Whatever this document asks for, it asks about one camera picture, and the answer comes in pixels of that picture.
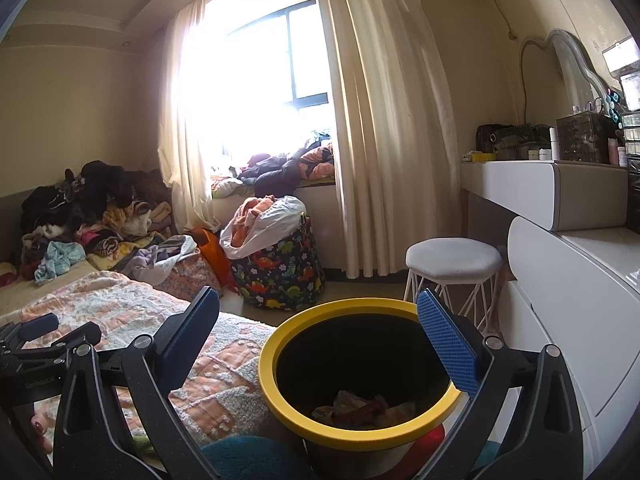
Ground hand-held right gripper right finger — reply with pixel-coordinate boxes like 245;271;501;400
415;287;584;480

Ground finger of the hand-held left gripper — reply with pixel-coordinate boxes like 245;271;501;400
0;312;60;350
27;321;103;362

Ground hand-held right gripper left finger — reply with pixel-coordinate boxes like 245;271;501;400
52;285;222;480

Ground white plastic bag red print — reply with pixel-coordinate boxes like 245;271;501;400
312;390;418;430

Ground yellow rimmed black trash bin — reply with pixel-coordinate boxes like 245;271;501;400
257;297;468;480

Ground red pink packet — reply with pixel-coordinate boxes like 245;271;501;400
334;396;390;418

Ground person's left hand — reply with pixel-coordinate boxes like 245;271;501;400
27;407;57;457

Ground beige bed sheet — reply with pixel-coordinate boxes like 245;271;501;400
0;260;103;307

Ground orange white quilted blanket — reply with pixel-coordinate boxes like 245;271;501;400
0;270;278;461

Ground red pink cloth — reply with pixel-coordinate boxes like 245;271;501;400
0;260;22;289

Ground light blue cloth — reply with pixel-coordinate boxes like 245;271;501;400
34;241;86;286

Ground orange bag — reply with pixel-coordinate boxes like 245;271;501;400
192;227;237;289

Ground grey bed headboard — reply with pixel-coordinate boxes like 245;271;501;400
0;190;51;267

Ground red round object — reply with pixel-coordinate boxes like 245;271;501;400
412;422;447;464

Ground dinosaur print fabric basket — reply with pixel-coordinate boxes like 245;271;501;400
230;215;326;311

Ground white drawer cabinet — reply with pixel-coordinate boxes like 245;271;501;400
500;217;640;480

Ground orange clothes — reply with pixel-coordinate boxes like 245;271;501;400
232;197;277;247

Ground pile of mixed clothes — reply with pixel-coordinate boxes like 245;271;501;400
20;160;173;281

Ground large white plastic bag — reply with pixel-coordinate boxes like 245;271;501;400
220;196;307;261

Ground narrow cream curtain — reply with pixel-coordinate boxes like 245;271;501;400
157;0;227;234

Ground white vanity desk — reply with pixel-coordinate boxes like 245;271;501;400
460;160;629;232

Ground dark puffer jacket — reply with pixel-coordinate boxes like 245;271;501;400
239;152;313;192

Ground dark camouflage bag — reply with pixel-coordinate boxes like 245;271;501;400
475;124;551;162

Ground orange dark patterned quilt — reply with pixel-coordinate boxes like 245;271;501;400
299;141;335;178

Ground wide cream curtain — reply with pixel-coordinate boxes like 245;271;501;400
310;0;462;279

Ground dark clear organizer box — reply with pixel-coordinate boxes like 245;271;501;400
556;111;619;164

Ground wavy framed mirror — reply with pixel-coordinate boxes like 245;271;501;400
519;29;622;113

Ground dark framed window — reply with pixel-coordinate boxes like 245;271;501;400
205;2;334;162

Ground clear cosmetic drawer organizer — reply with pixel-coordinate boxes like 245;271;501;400
600;35;640;161

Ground white wire leg stool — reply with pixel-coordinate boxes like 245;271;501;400
402;237;503;334

